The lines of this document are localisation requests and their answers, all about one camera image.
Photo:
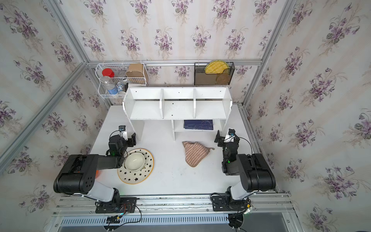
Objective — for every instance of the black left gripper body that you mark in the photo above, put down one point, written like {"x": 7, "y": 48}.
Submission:
{"x": 130, "y": 140}

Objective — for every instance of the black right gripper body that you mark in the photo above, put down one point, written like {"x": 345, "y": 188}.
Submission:
{"x": 221, "y": 139}

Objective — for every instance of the brown striped cloth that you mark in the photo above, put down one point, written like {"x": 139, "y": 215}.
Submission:
{"x": 195, "y": 152}

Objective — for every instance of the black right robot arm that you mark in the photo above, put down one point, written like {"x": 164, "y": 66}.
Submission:
{"x": 252, "y": 169}

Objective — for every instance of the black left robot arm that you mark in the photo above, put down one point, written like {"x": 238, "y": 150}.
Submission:
{"x": 78, "y": 174}

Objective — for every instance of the white wooden bookshelf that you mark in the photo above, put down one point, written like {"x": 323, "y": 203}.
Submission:
{"x": 177, "y": 105}

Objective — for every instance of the dark blue book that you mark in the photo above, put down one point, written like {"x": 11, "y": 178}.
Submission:
{"x": 199, "y": 125}

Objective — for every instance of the white ceramic bowl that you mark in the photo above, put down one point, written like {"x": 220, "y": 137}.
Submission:
{"x": 135, "y": 162}

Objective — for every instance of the star patterned plate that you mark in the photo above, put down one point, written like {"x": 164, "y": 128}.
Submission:
{"x": 133, "y": 178}

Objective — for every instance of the clear plastic bottle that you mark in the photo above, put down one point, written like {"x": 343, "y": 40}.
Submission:
{"x": 109, "y": 85}

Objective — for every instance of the round brown coaster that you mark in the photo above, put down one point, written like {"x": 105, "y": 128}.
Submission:
{"x": 223, "y": 79}

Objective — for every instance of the black mesh basket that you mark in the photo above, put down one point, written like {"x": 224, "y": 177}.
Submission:
{"x": 203, "y": 79}

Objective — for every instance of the brown cardboard box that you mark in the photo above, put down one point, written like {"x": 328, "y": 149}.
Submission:
{"x": 137, "y": 74}

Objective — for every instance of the yellow woven mat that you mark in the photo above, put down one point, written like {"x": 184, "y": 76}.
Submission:
{"x": 216, "y": 67}

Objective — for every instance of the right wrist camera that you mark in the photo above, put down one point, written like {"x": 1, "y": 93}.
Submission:
{"x": 230, "y": 136}

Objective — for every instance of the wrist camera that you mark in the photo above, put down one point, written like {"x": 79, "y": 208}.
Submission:
{"x": 230, "y": 136}
{"x": 123, "y": 132}

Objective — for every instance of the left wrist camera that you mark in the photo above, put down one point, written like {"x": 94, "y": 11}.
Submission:
{"x": 123, "y": 132}

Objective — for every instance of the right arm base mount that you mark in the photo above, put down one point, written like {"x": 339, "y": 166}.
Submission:
{"x": 223, "y": 202}

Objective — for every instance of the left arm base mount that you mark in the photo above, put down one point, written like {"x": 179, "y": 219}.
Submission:
{"x": 125, "y": 205}

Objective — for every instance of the white wire basket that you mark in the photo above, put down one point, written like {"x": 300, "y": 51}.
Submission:
{"x": 119, "y": 79}

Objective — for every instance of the aluminium mounting rail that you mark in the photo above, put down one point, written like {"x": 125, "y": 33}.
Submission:
{"x": 175, "y": 204}

